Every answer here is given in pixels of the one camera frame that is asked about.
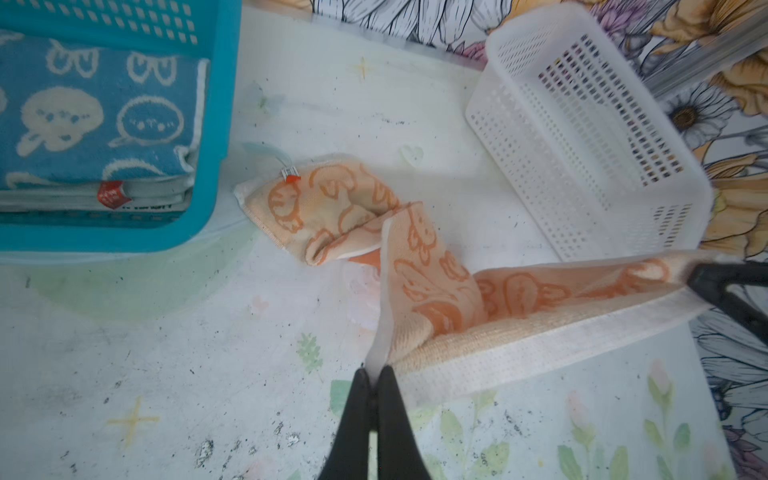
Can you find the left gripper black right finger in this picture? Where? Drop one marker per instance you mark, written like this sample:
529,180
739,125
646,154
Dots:
398,456

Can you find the orange patterned towel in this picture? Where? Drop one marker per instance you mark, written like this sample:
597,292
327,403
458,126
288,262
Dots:
448,332

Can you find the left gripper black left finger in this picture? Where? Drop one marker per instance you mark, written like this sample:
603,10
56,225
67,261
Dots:
350,451

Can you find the blue patterned towel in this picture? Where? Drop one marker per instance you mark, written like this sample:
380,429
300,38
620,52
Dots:
80,120

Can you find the right aluminium frame post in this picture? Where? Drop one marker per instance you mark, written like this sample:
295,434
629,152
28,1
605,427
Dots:
724,51

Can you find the teal plastic basket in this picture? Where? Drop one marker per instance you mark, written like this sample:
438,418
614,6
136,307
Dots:
198,29

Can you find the white plastic basket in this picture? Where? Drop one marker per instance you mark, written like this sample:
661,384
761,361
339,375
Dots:
585,146

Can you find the striped lettered towel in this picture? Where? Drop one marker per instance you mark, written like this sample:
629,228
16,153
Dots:
142,212

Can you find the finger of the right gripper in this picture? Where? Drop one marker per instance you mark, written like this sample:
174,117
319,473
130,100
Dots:
716,284

